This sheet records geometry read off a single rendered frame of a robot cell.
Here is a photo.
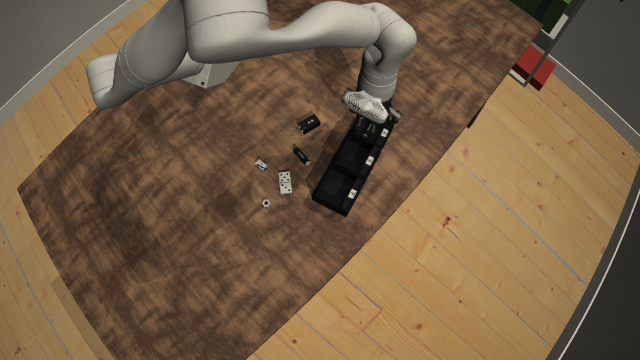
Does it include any black rack of three bins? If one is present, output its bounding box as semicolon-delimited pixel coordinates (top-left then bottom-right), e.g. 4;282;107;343
312;118;394;217

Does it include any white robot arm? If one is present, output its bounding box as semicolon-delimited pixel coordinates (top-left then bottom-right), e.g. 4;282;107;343
86;0;417;123

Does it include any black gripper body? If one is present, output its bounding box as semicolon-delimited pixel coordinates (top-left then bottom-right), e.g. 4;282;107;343
381;96;393;114

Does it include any white domino tile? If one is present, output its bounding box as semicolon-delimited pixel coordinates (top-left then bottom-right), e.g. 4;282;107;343
279;171;292;195

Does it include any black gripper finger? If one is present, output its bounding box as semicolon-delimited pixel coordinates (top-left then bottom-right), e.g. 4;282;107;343
343;88;365;127
371;107;402;132

